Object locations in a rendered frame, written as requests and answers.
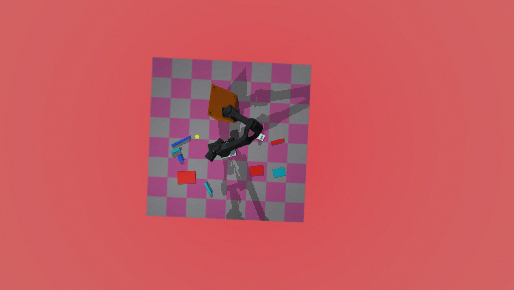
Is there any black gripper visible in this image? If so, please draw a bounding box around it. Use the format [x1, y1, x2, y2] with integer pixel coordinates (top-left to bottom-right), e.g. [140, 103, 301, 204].
[208, 138, 234, 150]

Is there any teal flat square tile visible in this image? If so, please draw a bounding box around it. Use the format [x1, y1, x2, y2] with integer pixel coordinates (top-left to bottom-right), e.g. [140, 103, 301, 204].
[273, 167, 286, 178]

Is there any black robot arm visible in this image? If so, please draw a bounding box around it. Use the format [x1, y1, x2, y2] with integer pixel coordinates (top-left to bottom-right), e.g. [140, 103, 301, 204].
[205, 105, 263, 162]

